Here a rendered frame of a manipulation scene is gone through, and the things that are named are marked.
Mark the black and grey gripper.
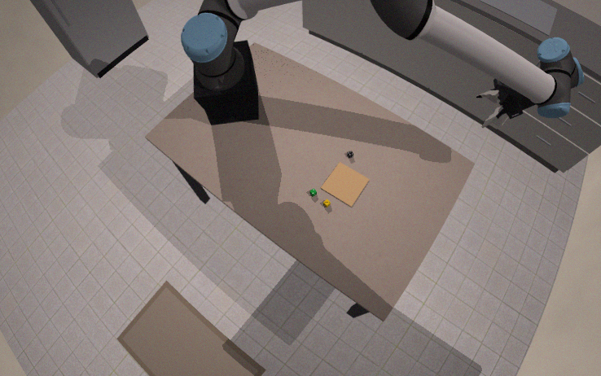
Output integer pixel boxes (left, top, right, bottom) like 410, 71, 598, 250
476, 89, 536, 128

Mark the tan mat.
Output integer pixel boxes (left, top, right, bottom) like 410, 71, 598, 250
321, 162, 370, 207

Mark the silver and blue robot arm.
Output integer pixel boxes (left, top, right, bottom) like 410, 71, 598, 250
181, 0, 585, 118

